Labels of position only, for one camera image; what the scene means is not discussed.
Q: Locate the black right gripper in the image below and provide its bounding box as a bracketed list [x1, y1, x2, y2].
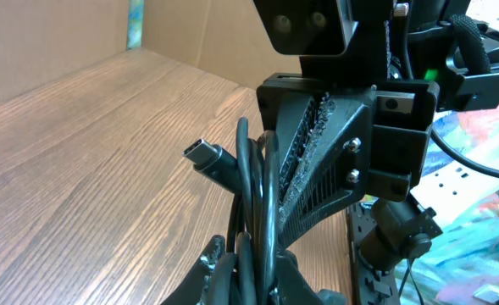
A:
[257, 1, 438, 248]

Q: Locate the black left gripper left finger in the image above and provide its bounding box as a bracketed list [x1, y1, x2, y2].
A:
[161, 235, 225, 305]

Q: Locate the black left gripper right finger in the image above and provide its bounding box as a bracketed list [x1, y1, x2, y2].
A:
[274, 250, 347, 305]

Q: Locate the black USB cable metal plug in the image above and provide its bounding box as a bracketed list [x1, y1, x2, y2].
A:
[182, 117, 267, 305]

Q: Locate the black USB cable blue plug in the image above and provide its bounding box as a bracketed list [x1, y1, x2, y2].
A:
[248, 130, 280, 304]

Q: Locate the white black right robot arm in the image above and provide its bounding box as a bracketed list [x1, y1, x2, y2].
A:
[252, 0, 499, 303]

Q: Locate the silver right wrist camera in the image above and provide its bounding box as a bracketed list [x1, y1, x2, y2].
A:
[253, 0, 358, 56]

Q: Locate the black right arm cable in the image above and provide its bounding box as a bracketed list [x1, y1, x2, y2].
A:
[396, 126, 499, 305]

